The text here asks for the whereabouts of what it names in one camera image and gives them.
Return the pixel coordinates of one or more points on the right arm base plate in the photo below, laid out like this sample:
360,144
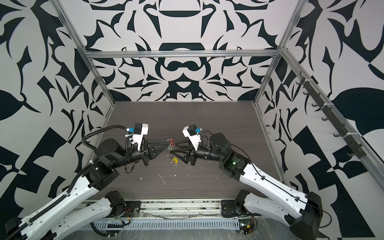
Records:
233,209

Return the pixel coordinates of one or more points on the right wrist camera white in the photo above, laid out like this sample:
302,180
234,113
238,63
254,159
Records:
193,134

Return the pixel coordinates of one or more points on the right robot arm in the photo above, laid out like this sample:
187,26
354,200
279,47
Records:
301,212

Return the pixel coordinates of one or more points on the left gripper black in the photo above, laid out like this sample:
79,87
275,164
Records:
147,150

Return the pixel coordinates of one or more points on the black wall hook rail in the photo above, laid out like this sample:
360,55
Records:
333,115

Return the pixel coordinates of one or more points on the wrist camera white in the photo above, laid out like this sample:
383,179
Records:
193,134
136,134

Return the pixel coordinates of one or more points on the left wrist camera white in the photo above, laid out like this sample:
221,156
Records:
136,134

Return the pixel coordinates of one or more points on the white slotted cable duct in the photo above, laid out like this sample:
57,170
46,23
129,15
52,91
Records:
175,224

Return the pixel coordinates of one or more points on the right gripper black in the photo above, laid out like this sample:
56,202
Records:
193,155

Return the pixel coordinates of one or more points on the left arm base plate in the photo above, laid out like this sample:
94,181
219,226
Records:
127,210

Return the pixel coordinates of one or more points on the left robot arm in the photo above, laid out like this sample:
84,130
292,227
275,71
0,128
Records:
58,219

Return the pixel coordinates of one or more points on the metal keyring with red grip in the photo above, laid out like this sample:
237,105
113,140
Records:
171,148

